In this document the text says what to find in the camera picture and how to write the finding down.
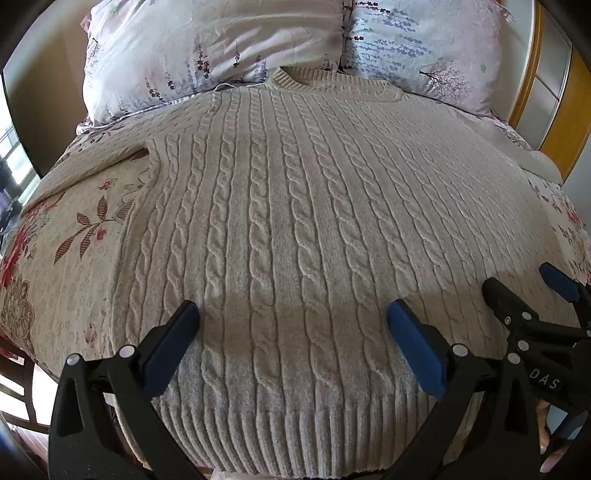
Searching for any person's right hand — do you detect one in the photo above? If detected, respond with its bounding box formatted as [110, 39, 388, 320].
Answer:
[536, 399, 561, 476]

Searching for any cream cable-knit sweater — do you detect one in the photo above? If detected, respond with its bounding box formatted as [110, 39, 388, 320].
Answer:
[108, 67, 578, 476]

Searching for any window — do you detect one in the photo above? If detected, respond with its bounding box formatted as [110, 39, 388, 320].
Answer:
[0, 122, 33, 227]

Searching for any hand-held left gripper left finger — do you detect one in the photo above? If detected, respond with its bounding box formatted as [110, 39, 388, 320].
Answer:
[48, 300, 206, 480]

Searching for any pink floral pillow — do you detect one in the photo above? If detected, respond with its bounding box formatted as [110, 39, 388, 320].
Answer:
[83, 0, 352, 127]

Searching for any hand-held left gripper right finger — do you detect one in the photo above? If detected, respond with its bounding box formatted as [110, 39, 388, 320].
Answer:
[383, 299, 546, 480]

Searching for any pale blue floral pillow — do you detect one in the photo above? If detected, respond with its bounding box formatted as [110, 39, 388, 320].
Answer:
[339, 0, 514, 121]

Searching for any floral bedspread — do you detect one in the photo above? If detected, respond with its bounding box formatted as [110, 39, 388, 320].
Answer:
[0, 99, 591, 462]

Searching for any wooden chair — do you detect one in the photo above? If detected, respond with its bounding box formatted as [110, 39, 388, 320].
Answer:
[0, 339, 52, 444]

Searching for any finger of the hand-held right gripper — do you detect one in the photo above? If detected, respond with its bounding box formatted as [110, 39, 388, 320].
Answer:
[539, 262, 591, 329]
[482, 278, 539, 352]

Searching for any wooden headboard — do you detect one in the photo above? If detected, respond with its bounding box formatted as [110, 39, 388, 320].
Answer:
[508, 0, 591, 185]

